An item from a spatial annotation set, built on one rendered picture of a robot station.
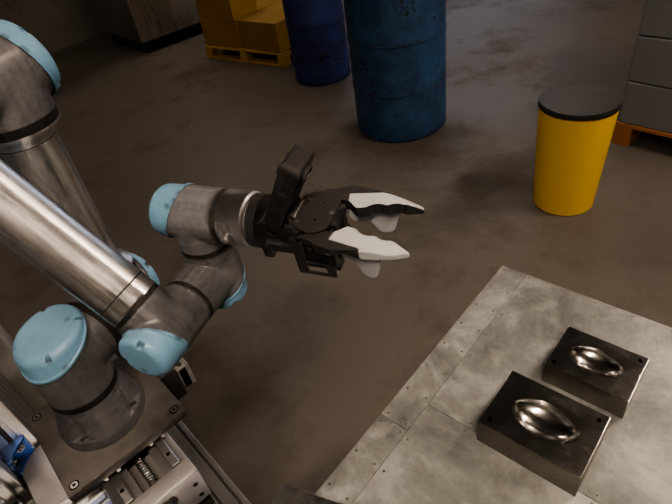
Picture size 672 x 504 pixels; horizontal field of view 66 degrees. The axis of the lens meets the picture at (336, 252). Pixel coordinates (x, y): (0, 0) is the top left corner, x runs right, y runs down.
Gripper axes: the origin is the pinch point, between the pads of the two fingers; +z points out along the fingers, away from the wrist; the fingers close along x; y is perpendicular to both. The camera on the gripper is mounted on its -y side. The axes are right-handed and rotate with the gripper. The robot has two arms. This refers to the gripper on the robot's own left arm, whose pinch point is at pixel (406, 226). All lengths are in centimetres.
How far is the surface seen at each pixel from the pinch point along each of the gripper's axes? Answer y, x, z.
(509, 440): 60, -4, 14
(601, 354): 65, -30, 31
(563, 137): 124, -190, 21
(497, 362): 70, -26, 10
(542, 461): 61, -2, 21
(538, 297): 73, -49, 17
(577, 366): 63, -25, 26
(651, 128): 167, -263, 70
